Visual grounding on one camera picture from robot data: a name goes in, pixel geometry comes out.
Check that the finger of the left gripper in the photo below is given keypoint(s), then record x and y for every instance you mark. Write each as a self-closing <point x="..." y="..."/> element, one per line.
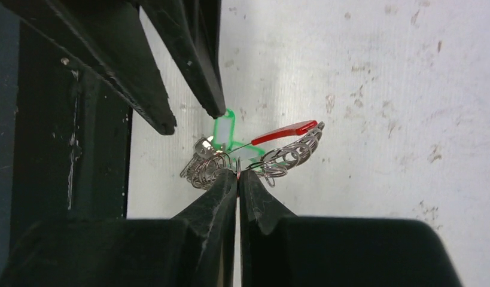
<point x="190" y="31"/>
<point x="108" y="38"/>

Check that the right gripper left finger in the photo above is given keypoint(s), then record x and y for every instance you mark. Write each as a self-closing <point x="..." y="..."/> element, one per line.
<point x="194" y="248"/>

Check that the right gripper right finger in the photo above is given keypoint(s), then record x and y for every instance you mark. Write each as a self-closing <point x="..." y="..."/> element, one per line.
<point x="280" y="248"/>

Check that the metal keyring with red handle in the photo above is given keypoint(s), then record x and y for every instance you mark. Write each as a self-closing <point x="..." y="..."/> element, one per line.
<point x="202" y="172"/>

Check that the key with red tag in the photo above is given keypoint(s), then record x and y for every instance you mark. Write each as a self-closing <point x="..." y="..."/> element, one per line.
<point x="238" y="168"/>

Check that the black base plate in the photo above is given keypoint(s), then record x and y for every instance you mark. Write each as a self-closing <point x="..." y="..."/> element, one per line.
<point x="68" y="133"/>

